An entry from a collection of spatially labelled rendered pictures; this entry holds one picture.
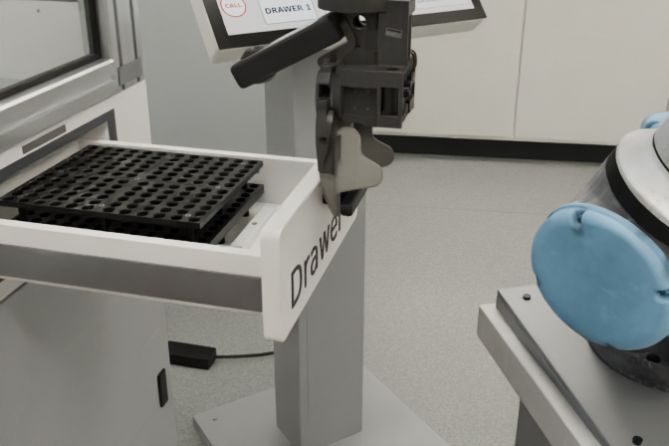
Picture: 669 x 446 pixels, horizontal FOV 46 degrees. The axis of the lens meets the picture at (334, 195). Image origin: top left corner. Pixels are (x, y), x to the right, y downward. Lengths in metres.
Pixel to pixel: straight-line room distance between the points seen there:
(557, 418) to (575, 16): 2.77
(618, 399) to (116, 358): 0.66
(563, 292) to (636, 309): 0.06
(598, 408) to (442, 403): 1.27
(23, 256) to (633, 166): 0.55
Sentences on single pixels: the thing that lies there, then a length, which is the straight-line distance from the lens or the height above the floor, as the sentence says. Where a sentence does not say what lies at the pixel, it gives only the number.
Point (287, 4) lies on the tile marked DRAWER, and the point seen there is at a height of 1.01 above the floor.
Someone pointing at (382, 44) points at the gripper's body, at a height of 1.06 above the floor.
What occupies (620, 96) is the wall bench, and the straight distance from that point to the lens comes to 3.52.
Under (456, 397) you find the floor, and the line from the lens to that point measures 2.02.
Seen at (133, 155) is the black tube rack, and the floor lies 0.90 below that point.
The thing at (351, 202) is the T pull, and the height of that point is 0.91.
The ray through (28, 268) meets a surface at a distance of 0.81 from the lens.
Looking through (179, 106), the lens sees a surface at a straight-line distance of 2.27.
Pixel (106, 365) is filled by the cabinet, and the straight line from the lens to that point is 1.09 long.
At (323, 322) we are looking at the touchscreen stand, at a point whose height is 0.36.
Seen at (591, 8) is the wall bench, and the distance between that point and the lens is 3.42.
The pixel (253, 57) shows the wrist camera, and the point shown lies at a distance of 0.74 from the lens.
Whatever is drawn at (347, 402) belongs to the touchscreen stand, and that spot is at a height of 0.14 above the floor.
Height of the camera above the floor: 1.21
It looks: 23 degrees down
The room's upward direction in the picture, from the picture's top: straight up
